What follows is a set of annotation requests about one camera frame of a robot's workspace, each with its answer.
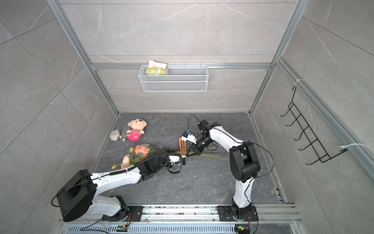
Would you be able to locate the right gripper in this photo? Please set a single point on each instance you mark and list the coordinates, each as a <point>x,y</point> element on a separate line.
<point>197,151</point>

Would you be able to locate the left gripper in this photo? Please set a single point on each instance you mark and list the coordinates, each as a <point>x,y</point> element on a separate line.
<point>169,165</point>

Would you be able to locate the orange tape dispenser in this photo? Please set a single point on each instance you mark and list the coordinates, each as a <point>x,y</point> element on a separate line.
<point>182,147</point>

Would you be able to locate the artificial pink flower bouquet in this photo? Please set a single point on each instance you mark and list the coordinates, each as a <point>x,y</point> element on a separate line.
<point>144,151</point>

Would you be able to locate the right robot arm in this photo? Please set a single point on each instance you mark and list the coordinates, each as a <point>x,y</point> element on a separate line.
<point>243,161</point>

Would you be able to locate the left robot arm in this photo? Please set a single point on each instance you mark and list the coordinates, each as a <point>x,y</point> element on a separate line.
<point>82,194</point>

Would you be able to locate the pink plush doll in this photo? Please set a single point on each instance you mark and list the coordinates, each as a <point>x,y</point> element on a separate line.
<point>137,129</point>

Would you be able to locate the small grey plush toy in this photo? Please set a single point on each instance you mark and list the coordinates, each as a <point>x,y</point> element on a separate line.
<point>115,135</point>

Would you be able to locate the yellow green packet in basket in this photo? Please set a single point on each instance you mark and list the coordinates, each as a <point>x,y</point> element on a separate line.
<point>156,68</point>

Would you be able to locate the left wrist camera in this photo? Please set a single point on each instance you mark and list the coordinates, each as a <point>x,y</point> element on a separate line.
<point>177,159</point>

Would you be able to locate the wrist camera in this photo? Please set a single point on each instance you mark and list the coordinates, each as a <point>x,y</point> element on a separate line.
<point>188,136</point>
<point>177,159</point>

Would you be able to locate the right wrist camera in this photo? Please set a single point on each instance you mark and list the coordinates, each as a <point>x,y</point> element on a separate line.
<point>188,136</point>

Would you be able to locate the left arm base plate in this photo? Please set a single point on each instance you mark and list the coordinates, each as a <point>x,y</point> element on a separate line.
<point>133,212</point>

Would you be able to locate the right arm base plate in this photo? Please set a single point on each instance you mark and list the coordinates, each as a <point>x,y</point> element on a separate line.
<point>233,213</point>

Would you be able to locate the white wire wall basket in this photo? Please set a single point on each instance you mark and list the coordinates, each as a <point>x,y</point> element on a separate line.
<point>183,78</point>

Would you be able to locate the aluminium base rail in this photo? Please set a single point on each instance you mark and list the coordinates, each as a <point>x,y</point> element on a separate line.
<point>192,219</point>

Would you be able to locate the black wall hook rack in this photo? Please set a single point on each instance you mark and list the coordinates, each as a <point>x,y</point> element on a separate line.
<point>307,133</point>

